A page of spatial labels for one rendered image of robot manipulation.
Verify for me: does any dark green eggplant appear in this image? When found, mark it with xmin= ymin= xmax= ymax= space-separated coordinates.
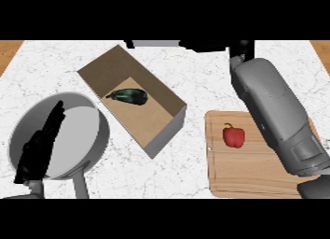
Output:
xmin=105 ymin=88 xmax=150 ymax=107

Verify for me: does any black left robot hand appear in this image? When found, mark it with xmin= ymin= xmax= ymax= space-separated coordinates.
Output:
xmin=12 ymin=100 xmax=66 ymax=185

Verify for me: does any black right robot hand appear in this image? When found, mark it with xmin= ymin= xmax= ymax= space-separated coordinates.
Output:
xmin=178 ymin=40 xmax=258 ymax=67

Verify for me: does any grey frying pan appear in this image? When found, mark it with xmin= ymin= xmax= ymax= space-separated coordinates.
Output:
xmin=7 ymin=91 xmax=113 ymax=200

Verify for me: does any brown cardboard box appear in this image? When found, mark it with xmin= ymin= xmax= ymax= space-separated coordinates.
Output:
xmin=75 ymin=44 xmax=189 ymax=161

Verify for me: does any red bell pepper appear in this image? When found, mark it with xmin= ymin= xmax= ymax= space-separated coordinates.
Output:
xmin=221 ymin=122 xmax=246 ymax=149

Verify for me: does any grey and black appliance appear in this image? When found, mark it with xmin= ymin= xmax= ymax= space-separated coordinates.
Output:
xmin=122 ymin=40 xmax=181 ymax=49

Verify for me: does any pale wooden cutting board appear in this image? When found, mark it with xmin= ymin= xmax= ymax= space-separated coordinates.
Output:
xmin=203 ymin=109 xmax=321 ymax=199

